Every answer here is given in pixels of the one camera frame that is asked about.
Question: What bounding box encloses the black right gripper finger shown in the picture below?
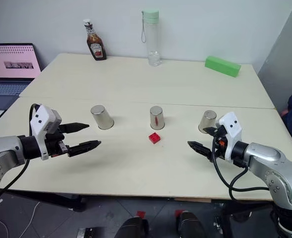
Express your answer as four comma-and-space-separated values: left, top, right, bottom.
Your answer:
187, 141, 215, 162
203, 126, 220, 136

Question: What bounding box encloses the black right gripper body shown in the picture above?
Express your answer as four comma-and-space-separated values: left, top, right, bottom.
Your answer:
211, 125, 230, 159

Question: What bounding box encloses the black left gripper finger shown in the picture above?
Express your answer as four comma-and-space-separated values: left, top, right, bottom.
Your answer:
68, 140, 102, 158
59, 122, 90, 134

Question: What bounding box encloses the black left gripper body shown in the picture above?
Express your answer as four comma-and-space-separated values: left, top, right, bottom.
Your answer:
44, 125, 70, 159

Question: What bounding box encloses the steel cup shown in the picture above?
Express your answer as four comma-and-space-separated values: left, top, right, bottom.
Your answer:
198, 110, 218, 134
90, 104, 115, 130
149, 106, 166, 130

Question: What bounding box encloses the red toy brick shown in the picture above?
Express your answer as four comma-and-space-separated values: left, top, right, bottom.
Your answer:
148, 132, 162, 144

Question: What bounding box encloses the green rectangular block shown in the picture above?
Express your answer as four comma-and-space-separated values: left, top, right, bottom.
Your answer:
205, 55, 242, 78

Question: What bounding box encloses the black table leg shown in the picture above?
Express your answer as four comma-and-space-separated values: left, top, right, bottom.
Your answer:
219, 200, 275, 238

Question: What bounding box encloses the dark rounded shape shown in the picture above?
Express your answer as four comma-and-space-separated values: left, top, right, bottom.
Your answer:
114, 216, 149, 238
178, 211, 213, 238

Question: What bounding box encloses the ketchup bottle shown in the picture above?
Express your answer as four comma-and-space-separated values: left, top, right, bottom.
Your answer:
82, 18, 107, 61

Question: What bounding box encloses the open laptop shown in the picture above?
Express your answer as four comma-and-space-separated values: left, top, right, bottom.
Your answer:
0, 43, 42, 110

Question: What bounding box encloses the clear bottle with green lid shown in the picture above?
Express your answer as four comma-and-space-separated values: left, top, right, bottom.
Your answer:
140, 9, 162, 67

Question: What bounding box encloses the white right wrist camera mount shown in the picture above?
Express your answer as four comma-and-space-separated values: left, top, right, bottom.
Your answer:
215, 112, 243, 160

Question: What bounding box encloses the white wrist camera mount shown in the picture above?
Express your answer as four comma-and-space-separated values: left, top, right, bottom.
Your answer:
215, 112, 243, 160
29, 104, 63, 161

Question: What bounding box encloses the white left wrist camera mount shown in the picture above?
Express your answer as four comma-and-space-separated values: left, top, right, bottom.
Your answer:
29, 104, 63, 161

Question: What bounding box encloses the black table frame bar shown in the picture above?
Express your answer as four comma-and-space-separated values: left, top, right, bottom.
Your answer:
8, 190, 87, 213

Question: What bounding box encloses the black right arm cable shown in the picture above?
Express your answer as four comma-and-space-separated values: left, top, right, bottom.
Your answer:
211, 137, 271, 201

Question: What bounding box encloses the thin white floor cable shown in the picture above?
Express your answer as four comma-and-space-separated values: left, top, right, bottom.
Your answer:
0, 200, 41, 238

